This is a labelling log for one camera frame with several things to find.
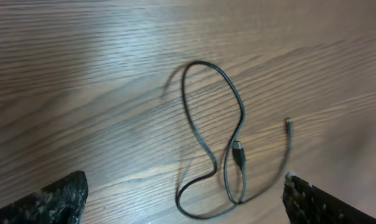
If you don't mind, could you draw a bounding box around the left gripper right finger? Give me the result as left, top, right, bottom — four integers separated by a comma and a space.
282, 172, 376, 224

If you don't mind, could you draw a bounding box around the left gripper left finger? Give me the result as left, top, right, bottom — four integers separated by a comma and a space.
0, 170, 89, 224

